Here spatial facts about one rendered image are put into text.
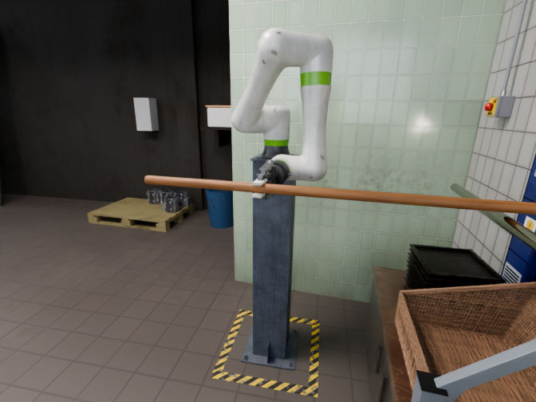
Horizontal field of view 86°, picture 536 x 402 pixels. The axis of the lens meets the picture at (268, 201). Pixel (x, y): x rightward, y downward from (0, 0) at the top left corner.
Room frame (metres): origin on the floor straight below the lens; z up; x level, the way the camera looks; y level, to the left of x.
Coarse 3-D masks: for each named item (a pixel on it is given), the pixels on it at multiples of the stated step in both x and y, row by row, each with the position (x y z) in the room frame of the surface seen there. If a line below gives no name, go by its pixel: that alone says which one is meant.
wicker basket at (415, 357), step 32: (448, 288) 0.97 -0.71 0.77; (480, 288) 0.94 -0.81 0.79; (512, 288) 0.91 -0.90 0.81; (416, 320) 0.99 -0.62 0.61; (448, 320) 0.96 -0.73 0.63; (512, 320) 0.91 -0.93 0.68; (416, 352) 0.72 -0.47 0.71; (448, 352) 0.85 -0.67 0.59; (480, 352) 0.84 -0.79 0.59; (480, 384) 0.71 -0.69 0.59; (512, 384) 0.71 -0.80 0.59
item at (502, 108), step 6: (504, 96) 1.48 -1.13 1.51; (510, 96) 1.47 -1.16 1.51; (492, 102) 1.53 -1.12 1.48; (498, 102) 1.48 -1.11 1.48; (504, 102) 1.48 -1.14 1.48; (510, 102) 1.47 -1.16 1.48; (492, 108) 1.51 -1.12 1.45; (498, 108) 1.48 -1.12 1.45; (504, 108) 1.47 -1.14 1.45; (510, 108) 1.47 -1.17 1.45; (486, 114) 1.57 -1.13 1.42; (492, 114) 1.50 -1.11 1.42; (498, 114) 1.48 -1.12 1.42; (504, 114) 1.47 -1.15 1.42; (510, 114) 1.47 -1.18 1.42
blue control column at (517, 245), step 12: (528, 192) 1.13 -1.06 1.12; (528, 216) 1.09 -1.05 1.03; (516, 240) 1.12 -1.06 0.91; (516, 252) 1.10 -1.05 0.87; (528, 252) 1.03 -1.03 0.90; (516, 264) 1.08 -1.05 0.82; (528, 276) 1.01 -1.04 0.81; (528, 288) 1.00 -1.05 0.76; (504, 300) 1.09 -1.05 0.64; (504, 312) 1.06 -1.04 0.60
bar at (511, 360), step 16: (464, 192) 0.93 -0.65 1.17; (512, 224) 0.64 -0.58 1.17; (528, 240) 0.56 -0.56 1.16; (512, 352) 0.38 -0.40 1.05; (528, 352) 0.36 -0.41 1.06; (464, 368) 0.39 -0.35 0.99; (480, 368) 0.38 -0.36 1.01; (496, 368) 0.37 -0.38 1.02; (512, 368) 0.37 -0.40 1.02; (416, 384) 0.41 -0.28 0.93; (432, 384) 0.40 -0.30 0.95; (448, 384) 0.39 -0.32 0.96; (464, 384) 0.38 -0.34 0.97; (416, 400) 0.40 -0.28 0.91; (432, 400) 0.38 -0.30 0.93; (448, 400) 0.39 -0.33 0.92
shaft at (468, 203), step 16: (160, 176) 0.92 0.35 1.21; (256, 192) 0.84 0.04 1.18; (272, 192) 0.82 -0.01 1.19; (288, 192) 0.81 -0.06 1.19; (304, 192) 0.80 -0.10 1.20; (320, 192) 0.79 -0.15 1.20; (336, 192) 0.78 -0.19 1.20; (352, 192) 0.77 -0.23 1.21; (368, 192) 0.76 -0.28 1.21; (384, 192) 0.76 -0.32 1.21; (464, 208) 0.70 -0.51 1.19; (480, 208) 0.69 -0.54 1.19; (496, 208) 0.68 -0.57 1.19; (512, 208) 0.68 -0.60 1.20; (528, 208) 0.67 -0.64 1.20
